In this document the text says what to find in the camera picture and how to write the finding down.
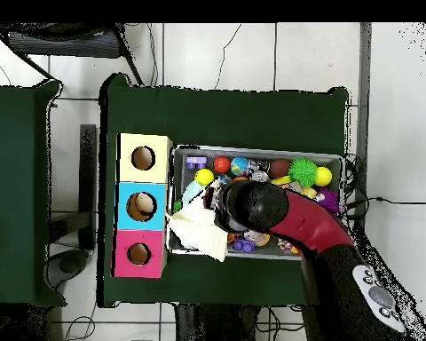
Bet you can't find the cream waffle cloth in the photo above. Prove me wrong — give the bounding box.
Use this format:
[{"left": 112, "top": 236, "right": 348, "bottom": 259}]
[{"left": 164, "top": 180, "right": 230, "bottom": 263}]

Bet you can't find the clear mesh bin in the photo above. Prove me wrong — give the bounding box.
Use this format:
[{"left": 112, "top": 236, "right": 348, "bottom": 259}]
[{"left": 165, "top": 143, "right": 346, "bottom": 262}]

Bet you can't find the wooden box with three holes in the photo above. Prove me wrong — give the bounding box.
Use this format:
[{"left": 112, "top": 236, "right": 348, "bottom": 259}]
[{"left": 110, "top": 132, "right": 174, "bottom": 280}]

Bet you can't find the yellow plastic ball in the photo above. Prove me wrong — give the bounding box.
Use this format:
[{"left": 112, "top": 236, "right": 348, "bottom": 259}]
[
  {"left": 313, "top": 165, "right": 334, "bottom": 187},
  {"left": 193, "top": 168, "right": 215, "bottom": 187}
]

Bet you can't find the red-orange ball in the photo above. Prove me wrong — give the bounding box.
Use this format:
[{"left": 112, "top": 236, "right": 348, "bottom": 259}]
[{"left": 212, "top": 155, "right": 232, "bottom": 174}]

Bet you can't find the purple toy building block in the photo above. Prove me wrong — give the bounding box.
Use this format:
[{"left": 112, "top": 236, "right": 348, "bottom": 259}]
[
  {"left": 185, "top": 155, "right": 208, "bottom": 171},
  {"left": 232, "top": 238, "right": 256, "bottom": 254}
]

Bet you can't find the blue globe ball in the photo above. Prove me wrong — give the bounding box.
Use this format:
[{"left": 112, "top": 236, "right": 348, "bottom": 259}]
[{"left": 230, "top": 156, "right": 250, "bottom": 177}]

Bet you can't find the brown toy football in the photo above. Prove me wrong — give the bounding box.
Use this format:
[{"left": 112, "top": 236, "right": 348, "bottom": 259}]
[{"left": 267, "top": 158, "right": 291, "bottom": 179}]

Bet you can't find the dark green table cloth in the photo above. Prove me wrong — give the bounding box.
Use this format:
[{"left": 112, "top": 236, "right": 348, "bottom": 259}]
[{"left": 97, "top": 72, "right": 351, "bottom": 309}]

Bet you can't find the green spiky rubber ball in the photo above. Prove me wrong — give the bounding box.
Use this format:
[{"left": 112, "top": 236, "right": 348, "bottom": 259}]
[{"left": 288, "top": 157, "right": 319, "bottom": 188}]

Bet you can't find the purple spiky monster toy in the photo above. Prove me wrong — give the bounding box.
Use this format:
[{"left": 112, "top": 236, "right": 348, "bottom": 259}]
[{"left": 315, "top": 187, "right": 342, "bottom": 214}]

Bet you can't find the black upright panel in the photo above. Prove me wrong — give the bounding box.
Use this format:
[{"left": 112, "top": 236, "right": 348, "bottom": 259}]
[{"left": 78, "top": 123, "right": 98, "bottom": 251}]

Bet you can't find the dark round floor base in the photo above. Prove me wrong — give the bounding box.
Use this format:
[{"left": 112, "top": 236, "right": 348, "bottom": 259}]
[{"left": 43, "top": 248, "right": 91, "bottom": 289}]

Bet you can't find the green cloth side table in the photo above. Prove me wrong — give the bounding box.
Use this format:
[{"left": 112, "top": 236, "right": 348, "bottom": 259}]
[{"left": 0, "top": 79, "right": 67, "bottom": 308}]

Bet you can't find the black office chair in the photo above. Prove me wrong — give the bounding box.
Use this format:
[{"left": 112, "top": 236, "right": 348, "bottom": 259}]
[{"left": 0, "top": 22, "right": 145, "bottom": 86}]

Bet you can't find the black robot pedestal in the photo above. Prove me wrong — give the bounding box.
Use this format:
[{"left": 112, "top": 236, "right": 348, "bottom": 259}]
[{"left": 173, "top": 303, "right": 262, "bottom": 341}]

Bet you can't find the black cable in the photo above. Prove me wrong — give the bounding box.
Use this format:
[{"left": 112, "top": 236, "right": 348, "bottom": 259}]
[{"left": 343, "top": 195, "right": 426, "bottom": 214}]

